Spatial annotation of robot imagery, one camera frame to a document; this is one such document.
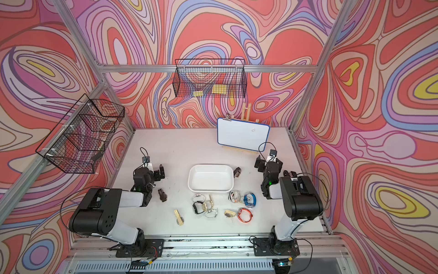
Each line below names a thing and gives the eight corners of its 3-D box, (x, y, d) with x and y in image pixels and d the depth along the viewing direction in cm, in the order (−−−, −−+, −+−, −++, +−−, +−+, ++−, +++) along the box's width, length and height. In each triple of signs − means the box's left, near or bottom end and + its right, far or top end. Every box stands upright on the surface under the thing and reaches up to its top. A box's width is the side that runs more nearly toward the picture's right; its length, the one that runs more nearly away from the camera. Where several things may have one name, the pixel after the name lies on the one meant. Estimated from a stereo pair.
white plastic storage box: (187, 194, 91) (185, 189, 86) (190, 169, 102) (189, 162, 96) (234, 194, 91) (234, 189, 86) (232, 169, 101) (233, 162, 96)
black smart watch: (196, 215, 84) (195, 213, 82) (192, 205, 87) (191, 203, 85) (205, 210, 86) (204, 208, 83) (201, 201, 89) (200, 199, 86)
